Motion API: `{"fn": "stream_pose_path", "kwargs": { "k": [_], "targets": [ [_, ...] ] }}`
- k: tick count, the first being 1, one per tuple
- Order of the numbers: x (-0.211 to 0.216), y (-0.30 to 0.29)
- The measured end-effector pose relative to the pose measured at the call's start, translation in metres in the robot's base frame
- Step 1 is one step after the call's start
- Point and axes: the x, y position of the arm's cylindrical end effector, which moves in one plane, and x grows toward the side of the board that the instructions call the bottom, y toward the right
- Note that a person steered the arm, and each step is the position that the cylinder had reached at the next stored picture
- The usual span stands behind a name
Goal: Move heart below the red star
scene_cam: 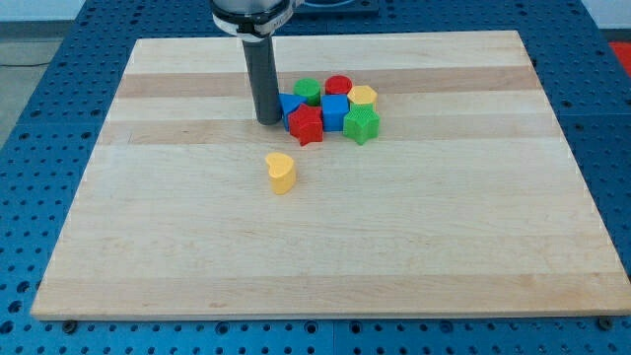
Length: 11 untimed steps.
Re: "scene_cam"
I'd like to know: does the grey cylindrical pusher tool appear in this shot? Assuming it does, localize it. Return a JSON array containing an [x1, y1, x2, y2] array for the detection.
[[243, 36, 282, 126]]

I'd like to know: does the yellow hexagon block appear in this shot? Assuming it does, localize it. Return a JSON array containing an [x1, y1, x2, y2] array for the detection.
[[347, 85, 378, 110]]

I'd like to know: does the green star block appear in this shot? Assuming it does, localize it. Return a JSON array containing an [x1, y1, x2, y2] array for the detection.
[[342, 106, 381, 145]]

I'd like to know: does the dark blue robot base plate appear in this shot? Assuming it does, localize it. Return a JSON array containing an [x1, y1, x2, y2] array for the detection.
[[296, 0, 380, 15]]

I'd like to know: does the yellow heart block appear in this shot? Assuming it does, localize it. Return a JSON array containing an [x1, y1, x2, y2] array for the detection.
[[265, 152, 297, 195]]

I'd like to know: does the red star block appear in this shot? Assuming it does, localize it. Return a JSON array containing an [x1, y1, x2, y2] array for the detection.
[[289, 104, 323, 146]]

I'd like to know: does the wooden board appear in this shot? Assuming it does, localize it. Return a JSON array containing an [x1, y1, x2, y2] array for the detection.
[[32, 31, 630, 320]]

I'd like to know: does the red cylinder block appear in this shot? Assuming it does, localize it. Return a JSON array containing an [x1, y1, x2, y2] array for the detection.
[[324, 75, 353, 95]]

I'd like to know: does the black cable on floor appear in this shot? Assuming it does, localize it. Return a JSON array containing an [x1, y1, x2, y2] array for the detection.
[[0, 60, 52, 69]]

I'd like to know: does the blue cube block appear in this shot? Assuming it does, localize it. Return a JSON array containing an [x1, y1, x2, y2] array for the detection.
[[320, 95, 349, 132]]

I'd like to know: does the green cylinder block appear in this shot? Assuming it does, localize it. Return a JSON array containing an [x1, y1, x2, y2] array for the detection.
[[293, 77, 320, 107]]

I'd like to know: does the blue triangle block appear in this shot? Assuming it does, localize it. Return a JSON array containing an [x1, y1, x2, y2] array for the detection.
[[278, 93, 307, 131]]

